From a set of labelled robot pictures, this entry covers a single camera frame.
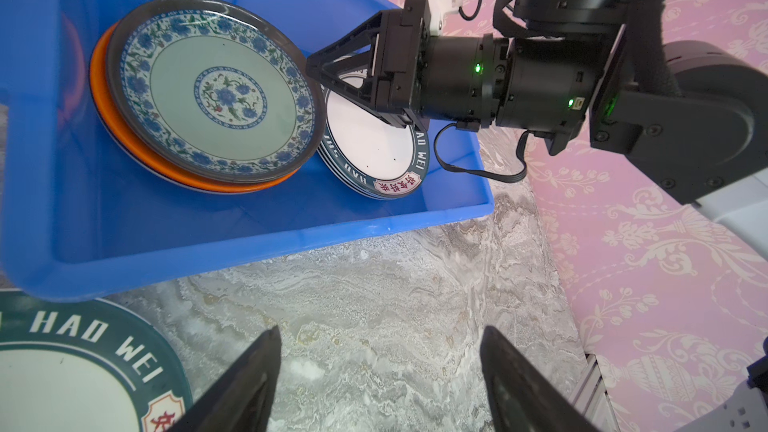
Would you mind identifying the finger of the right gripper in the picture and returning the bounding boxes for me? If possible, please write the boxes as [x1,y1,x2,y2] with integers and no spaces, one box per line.
[308,68,414,128]
[306,12,384,81]

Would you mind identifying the teal patterned plate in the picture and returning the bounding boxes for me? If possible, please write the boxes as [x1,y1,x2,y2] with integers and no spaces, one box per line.
[105,0,326,184]

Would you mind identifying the green rim plate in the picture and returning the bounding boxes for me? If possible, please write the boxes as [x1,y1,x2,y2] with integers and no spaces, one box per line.
[1,289,193,431]
[318,88,431,200]

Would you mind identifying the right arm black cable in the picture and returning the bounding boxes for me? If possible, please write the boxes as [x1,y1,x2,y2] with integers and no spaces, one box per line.
[433,122,530,184]

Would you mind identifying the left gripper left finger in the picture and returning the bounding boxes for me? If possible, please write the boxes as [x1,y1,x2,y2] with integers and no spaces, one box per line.
[171,326,281,432]

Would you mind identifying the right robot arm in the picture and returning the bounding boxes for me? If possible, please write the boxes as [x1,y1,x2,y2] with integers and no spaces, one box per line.
[306,0,767,253]

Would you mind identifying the blue plastic bin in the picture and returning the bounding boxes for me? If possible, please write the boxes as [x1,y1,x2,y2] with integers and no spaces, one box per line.
[1,0,494,301]

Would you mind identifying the orange plate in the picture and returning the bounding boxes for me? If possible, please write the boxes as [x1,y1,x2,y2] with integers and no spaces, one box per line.
[89,24,298,195]

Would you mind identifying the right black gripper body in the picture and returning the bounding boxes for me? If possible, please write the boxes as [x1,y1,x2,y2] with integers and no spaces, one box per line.
[368,0,600,132]

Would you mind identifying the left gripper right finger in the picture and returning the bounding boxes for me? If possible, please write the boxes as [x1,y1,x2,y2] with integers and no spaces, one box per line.
[480,326,596,432]

